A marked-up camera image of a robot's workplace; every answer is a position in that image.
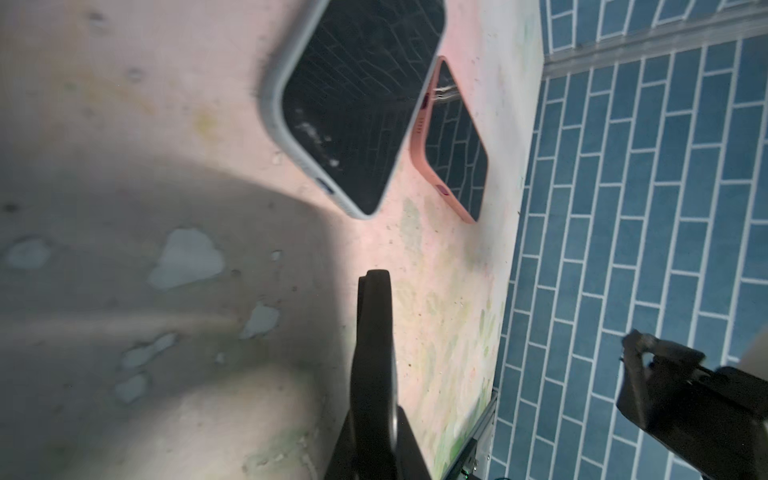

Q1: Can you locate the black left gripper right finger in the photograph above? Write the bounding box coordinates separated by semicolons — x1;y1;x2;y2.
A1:
394;407;431;480

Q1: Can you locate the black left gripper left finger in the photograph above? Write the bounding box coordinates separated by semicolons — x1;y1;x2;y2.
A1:
324;413;357;480

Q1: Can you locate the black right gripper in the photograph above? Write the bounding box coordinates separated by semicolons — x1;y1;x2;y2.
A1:
616;330;767;479

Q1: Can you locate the black case dual camera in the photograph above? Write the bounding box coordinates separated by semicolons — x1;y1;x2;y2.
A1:
350;270;398;479

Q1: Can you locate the pink phone case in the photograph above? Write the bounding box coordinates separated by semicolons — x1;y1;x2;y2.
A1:
409;56;490;225

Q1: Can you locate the light blue phone case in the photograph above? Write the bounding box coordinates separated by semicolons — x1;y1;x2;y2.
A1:
259;0;449;220

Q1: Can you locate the blue phone black screen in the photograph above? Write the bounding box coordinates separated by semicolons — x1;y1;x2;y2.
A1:
281;0;447;216

